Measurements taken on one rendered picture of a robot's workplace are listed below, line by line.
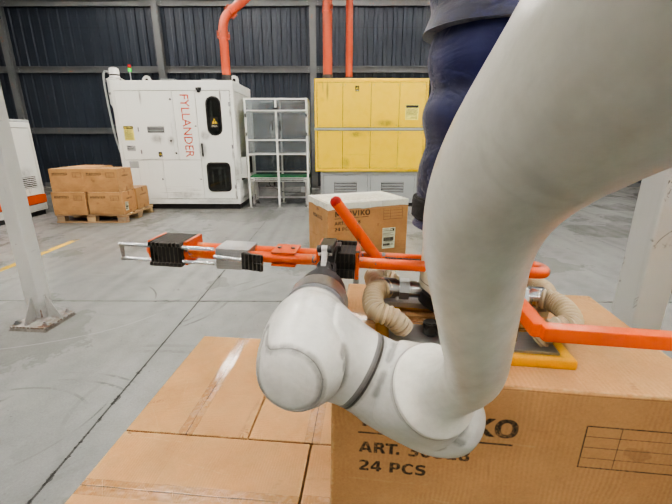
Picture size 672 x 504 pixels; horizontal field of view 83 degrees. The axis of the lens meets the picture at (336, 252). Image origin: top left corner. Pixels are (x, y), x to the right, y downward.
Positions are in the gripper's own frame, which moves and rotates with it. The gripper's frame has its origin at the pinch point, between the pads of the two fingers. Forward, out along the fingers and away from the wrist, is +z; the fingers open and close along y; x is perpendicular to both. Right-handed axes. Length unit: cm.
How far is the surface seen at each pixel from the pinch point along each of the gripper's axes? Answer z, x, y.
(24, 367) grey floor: 121, -213, 121
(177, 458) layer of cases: 10, -46, 66
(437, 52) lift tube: -4.2, 17.5, -36.8
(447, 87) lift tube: -5.8, 19.2, -31.4
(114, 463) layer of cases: 6, -64, 66
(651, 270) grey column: 93, 129, 32
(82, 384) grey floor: 108, -163, 121
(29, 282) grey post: 177, -253, 85
